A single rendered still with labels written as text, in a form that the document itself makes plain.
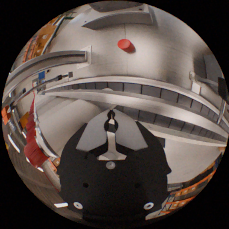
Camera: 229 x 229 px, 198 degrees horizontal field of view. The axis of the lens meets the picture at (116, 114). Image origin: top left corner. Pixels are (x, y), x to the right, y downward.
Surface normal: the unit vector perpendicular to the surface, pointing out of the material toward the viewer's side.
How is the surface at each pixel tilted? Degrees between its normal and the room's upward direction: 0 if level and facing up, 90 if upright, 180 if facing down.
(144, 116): 0
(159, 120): 0
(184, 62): 0
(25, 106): 90
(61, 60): 90
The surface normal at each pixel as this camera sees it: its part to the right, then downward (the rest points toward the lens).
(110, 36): -0.46, 0.47
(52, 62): 0.89, 0.22
